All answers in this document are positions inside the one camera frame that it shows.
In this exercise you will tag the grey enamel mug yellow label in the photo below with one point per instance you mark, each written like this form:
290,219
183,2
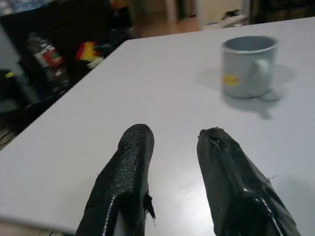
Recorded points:
247,71

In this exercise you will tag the white table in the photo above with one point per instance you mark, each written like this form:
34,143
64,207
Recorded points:
157,103

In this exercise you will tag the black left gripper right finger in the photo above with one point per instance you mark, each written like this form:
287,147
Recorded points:
233,177

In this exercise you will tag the dark plastic bottle red label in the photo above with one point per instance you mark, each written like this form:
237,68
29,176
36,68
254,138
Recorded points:
46,61

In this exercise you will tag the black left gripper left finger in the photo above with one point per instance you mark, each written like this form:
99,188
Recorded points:
125,177

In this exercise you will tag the black cabinet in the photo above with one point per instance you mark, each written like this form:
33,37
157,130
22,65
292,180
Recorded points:
59,37

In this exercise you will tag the red yellow plush toy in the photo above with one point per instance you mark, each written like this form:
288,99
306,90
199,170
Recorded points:
89,52

